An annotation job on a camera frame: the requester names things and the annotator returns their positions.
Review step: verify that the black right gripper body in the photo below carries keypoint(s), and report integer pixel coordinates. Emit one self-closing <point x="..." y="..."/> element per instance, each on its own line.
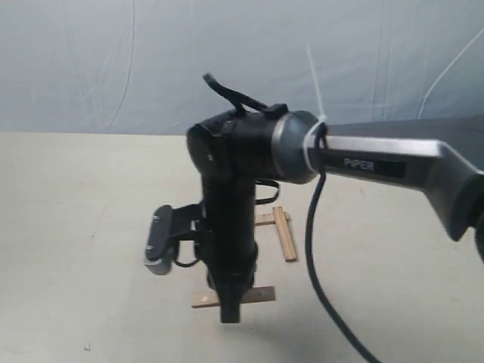
<point x="229" y="215"/>

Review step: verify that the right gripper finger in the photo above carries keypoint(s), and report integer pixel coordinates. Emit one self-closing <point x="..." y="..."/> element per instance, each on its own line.
<point x="230" y="299"/>

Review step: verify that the wooden stick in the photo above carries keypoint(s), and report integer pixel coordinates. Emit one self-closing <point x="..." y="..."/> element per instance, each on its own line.
<point x="254" y="295"/>
<point x="269" y="219"/>
<point x="282" y="223"/>

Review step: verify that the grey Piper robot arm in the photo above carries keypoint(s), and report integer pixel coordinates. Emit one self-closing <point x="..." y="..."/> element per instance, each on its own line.
<point x="442" y="158"/>

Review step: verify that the white zip tie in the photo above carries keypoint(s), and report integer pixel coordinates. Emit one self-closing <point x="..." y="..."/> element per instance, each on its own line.
<point x="316" y="108"/>

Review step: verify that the blue-grey backdrop cloth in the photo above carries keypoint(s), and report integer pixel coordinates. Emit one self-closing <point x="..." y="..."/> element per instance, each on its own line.
<point x="136" y="67"/>

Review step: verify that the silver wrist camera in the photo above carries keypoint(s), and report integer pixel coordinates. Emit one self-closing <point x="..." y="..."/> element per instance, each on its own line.
<point x="159" y="250"/>

